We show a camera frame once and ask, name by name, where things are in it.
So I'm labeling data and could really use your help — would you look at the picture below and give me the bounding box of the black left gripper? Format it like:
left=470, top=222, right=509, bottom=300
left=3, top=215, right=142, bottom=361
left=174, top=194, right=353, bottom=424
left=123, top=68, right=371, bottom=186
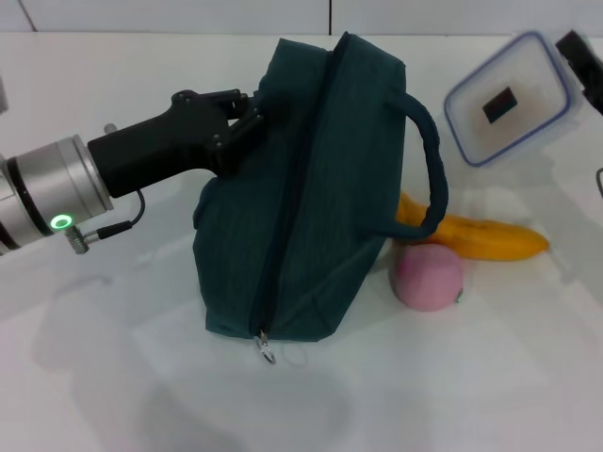
left=87, top=89, right=265, bottom=199

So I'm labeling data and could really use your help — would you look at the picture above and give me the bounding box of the clear plastic food container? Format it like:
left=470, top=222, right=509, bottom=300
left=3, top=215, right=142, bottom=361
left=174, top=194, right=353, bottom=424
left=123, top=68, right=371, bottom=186
left=443, top=30, right=583, bottom=169

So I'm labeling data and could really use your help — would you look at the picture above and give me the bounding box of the teal insulated lunch bag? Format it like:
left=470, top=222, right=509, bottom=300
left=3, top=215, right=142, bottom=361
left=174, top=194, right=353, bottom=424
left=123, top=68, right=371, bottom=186
left=191, top=31, right=449, bottom=366

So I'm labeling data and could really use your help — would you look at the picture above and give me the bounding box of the yellow banana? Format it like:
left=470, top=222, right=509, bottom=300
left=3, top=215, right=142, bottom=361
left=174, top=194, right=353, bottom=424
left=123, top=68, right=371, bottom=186
left=394, top=191, right=551, bottom=262

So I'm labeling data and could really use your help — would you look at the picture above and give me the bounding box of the pink peach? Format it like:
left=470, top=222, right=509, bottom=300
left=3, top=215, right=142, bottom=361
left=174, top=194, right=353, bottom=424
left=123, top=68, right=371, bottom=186
left=393, top=245, right=465, bottom=313

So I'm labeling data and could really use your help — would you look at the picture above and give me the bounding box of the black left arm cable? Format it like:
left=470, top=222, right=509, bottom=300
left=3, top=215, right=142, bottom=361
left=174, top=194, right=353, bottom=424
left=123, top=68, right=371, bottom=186
left=65, top=187, right=145, bottom=255

